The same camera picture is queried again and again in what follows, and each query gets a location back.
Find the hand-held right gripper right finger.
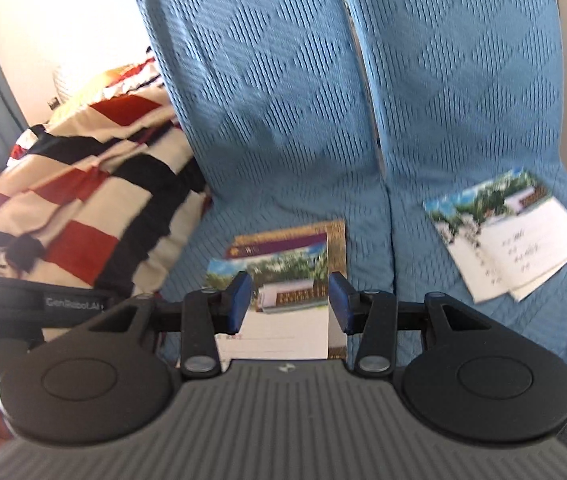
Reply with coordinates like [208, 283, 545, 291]
[330, 270, 490, 377]

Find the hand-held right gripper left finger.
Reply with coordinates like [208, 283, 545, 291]
[88, 270, 255, 379]

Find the white landscape notebooks stack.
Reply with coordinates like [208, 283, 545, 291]
[423, 170, 567, 303]
[206, 247, 331, 361]

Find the tan painting cover book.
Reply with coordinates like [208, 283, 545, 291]
[236, 219, 348, 361]

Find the purple cover book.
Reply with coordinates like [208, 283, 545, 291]
[228, 232, 328, 261]

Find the red black cream striped blanket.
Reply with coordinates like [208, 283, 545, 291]
[0, 50, 214, 311]

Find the blue textured sofa cover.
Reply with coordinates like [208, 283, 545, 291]
[133, 0, 567, 366]

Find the white perforated object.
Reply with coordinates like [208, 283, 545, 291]
[53, 60, 77, 97]

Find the yellow cushion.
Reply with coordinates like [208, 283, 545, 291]
[46, 62, 149, 126]

